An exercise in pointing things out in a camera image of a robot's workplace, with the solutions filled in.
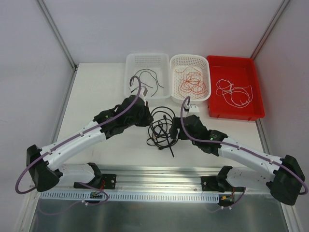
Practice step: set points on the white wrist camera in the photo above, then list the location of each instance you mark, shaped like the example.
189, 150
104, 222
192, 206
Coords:
141, 92
191, 109

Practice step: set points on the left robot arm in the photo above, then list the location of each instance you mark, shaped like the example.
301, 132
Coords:
47, 165

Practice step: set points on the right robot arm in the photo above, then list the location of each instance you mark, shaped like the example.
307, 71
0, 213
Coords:
282, 177

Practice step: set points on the round white perforated basket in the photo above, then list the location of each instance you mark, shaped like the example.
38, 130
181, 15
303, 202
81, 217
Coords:
190, 76

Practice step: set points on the white slotted cable duct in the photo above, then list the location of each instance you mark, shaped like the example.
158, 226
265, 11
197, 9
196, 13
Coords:
131, 196

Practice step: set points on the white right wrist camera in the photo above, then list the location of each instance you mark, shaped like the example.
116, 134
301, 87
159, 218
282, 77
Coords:
191, 109

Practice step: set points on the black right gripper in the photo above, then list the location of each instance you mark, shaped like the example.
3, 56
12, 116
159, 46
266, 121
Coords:
175, 128

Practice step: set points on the red plastic tray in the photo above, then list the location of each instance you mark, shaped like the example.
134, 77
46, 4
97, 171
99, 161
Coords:
235, 89

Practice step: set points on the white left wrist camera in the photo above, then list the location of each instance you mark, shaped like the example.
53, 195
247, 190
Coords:
141, 92

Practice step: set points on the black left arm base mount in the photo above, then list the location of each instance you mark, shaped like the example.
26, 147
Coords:
100, 180

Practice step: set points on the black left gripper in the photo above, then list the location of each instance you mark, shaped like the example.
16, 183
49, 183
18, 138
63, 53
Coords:
147, 115

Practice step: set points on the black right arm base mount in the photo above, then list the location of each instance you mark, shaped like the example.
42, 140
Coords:
219, 182

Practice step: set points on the rectangular white perforated basket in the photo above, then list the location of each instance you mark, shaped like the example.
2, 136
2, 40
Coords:
153, 70

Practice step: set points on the aluminium rail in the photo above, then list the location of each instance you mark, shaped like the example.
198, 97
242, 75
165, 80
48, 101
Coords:
173, 179

